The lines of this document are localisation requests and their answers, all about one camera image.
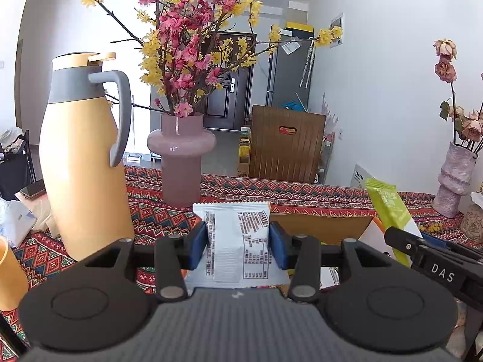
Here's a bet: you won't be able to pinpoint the dark brown door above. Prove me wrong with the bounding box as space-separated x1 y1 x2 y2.
202 33 254 131

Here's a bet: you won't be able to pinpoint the yellow thermos jug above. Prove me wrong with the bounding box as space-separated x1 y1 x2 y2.
39 52 136 262

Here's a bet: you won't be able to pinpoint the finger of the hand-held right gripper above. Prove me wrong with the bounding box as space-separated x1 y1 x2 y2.
384 226 425 259
420 232 483 264

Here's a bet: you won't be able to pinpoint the wooden chair back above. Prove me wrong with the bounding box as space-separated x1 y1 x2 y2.
248 105 326 184

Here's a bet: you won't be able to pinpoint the dried pink roses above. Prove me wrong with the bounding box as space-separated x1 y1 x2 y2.
433 38 483 151

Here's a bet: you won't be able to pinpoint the pink and yellow blossom branches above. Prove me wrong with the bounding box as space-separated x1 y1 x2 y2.
77 0 344 118

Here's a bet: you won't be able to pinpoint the white box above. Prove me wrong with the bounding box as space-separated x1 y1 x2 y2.
289 1 311 23

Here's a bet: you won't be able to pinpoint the white folded umbrella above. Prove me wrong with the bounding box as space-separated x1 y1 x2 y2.
300 43 315 88

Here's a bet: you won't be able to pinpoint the yellow mug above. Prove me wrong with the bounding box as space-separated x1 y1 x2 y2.
0 235 30 312

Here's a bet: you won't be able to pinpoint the yellow box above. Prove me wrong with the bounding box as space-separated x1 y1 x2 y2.
285 22 315 34

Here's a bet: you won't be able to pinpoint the white plastic bag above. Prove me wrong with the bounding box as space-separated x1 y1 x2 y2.
0 198 38 249

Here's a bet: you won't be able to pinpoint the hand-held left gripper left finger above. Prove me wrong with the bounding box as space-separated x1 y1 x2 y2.
77 221 207 303

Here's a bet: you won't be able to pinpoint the green snack packet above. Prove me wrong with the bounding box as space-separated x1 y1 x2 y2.
364 178 425 268

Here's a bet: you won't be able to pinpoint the clear storage jar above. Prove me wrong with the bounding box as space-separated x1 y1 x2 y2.
458 192 483 245

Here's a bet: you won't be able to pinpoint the grey refrigerator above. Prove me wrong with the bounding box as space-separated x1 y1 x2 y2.
265 32 315 112

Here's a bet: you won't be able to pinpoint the smooth mauve vase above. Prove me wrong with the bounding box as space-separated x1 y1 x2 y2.
146 112 217 208

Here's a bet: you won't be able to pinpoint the textured pink vase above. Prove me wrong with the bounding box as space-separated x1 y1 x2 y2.
431 141 478 218

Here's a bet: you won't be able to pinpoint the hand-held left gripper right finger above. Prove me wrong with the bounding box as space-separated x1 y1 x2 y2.
269 221 402 303

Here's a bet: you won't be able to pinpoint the red cardboard box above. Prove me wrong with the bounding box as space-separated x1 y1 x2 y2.
270 213 414 291

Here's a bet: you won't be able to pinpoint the white printed snack packet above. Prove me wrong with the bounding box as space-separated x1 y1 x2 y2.
185 202 290 289

